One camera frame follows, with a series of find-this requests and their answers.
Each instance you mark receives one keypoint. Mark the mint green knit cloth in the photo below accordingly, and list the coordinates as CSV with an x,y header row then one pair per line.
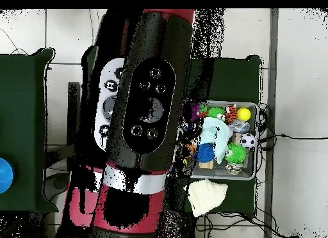
x,y
215,135

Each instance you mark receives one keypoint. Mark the green spiky ball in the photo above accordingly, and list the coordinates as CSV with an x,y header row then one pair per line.
x,y
237,154

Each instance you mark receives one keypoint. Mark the cream knit cloth roll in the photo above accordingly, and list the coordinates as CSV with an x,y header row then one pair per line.
x,y
205,196

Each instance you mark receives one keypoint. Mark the black upright bar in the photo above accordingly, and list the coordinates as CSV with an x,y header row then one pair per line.
x,y
74,110

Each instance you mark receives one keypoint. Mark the orange tiger plush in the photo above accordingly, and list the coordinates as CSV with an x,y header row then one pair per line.
x,y
230,113

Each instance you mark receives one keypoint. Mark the small blue object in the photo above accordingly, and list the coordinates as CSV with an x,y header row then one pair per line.
x,y
5,175

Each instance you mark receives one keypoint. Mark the green covered side table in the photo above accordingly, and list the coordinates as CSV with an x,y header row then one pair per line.
x,y
25,120

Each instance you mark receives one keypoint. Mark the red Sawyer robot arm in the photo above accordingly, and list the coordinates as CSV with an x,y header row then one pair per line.
x,y
143,94

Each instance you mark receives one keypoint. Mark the dark green tablecloth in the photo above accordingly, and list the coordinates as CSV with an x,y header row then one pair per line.
x,y
236,74

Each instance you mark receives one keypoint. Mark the black and white soccer ball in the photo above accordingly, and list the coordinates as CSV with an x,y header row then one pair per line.
x,y
248,141

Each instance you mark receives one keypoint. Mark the clear mesh bin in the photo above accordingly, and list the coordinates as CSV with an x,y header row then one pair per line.
x,y
251,166

